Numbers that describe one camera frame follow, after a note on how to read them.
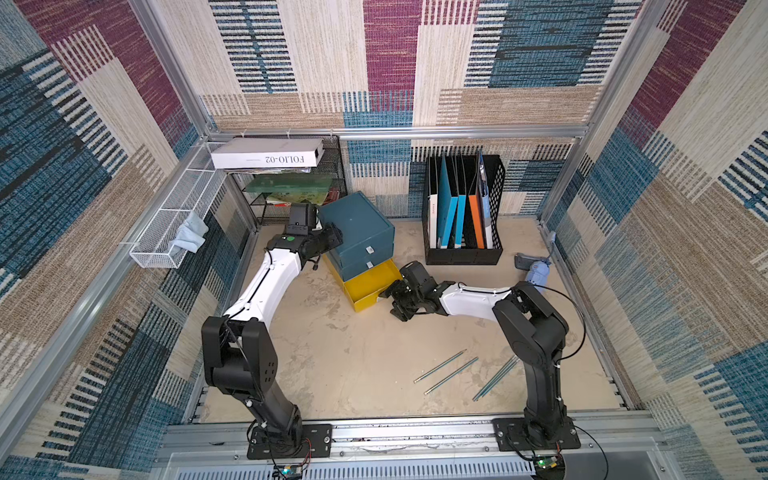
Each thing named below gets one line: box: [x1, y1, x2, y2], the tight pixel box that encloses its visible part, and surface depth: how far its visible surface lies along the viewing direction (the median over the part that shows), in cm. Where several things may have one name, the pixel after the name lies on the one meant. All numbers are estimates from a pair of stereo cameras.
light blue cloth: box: [169, 211, 209, 253], surface depth 69 cm
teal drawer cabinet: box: [319, 191, 395, 281], surface depth 93 cm
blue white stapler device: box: [514, 253, 551, 292], surface depth 99 cm
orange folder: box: [468, 186, 486, 249], surface depth 93 cm
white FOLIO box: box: [210, 138, 325, 169], surface depth 81 cm
